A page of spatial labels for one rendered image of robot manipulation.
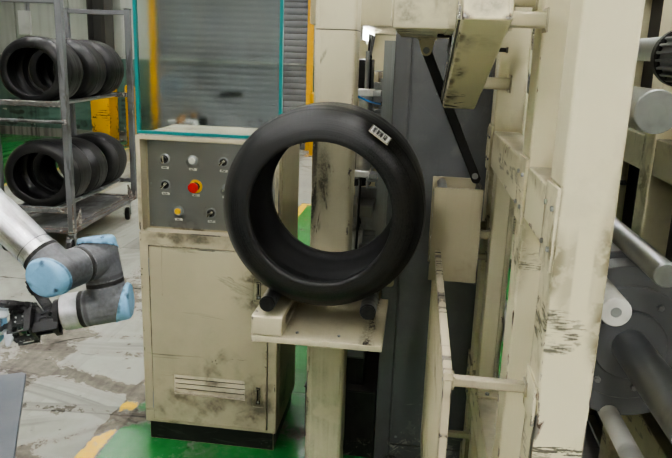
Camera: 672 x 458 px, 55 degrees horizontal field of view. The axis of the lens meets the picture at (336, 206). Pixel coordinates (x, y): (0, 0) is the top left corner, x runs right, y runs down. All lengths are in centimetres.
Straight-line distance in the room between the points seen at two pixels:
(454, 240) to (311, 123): 63
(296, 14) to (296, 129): 931
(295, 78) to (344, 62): 889
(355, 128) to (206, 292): 114
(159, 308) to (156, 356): 21
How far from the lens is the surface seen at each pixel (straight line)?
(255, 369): 263
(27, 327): 170
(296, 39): 1090
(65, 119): 513
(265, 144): 169
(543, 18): 140
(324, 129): 165
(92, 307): 166
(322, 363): 227
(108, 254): 163
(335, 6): 202
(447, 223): 200
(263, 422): 273
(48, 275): 153
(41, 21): 1263
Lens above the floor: 158
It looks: 13 degrees down
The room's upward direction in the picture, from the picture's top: 2 degrees clockwise
